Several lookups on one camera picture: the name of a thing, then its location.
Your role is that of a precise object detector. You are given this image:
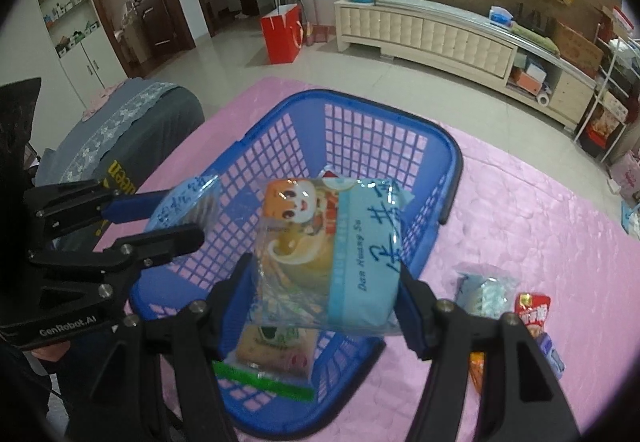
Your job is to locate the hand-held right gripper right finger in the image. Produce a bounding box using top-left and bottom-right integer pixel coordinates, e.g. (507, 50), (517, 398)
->
(395, 265), (583, 442)

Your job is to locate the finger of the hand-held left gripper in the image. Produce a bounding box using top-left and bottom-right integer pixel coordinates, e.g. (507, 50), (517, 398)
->
(22, 182), (173, 243)
(27, 223), (206, 320)

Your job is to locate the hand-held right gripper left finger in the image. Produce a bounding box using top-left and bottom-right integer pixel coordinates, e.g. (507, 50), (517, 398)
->
(100, 252), (261, 442)

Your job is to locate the clear pastry packet blue print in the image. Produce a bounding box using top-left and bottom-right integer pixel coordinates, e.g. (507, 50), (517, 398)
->
(145, 172), (221, 235)

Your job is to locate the cracker packet with green strip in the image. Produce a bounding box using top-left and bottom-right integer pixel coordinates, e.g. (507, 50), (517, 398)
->
(212, 325), (316, 403)

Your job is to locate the light blue pastry packet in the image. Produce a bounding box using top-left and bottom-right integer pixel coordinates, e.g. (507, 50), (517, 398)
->
(247, 167), (416, 338)

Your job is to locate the orange snack packet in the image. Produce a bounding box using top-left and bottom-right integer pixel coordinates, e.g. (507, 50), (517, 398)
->
(467, 352), (486, 395)

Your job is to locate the blue plastic basket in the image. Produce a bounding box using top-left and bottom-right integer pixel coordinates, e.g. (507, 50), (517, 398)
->
(127, 90), (463, 440)

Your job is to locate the silver blue candy packet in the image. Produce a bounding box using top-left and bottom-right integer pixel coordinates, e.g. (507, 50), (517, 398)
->
(452, 265), (518, 318)

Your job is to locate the grey covered sofa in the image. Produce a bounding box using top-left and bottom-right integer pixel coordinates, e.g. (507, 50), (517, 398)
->
(35, 78), (206, 203)

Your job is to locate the red snack pouch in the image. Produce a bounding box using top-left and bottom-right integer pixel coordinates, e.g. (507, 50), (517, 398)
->
(515, 292), (551, 340)

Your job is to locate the pink tablecloth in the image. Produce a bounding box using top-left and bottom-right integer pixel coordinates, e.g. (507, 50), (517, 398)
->
(92, 75), (640, 442)

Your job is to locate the red gift bag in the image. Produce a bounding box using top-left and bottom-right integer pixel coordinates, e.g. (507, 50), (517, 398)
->
(260, 4), (304, 64)

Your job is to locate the cleaning tools bundle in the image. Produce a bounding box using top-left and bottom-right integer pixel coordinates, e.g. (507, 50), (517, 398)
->
(272, 0), (321, 48)

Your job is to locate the pink shopping bag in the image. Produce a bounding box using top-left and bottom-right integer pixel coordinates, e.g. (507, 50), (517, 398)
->
(611, 152), (640, 203)

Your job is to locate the orange box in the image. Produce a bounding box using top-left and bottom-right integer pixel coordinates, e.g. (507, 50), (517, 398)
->
(515, 72), (543, 93)

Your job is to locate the white shelf rack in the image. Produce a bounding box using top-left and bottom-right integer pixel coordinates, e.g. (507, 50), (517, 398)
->
(572, 37), (640, 163)

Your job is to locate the cream TV cabinet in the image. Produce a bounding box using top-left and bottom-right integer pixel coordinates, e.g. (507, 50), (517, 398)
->
(334, 0), (598, 133)

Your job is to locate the green folded cloth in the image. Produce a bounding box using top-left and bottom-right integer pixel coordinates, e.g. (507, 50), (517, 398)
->
(510, 22), (561, 54)

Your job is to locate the brown cardboard box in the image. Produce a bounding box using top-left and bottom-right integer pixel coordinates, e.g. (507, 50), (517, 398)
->
(550, 20), (605, 78)

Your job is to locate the black router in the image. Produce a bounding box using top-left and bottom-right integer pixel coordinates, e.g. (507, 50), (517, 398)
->
(515, 5), (548, 36)

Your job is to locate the white wall cabinet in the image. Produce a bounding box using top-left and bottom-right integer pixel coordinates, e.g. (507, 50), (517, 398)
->
(35, 0), (131, 93)

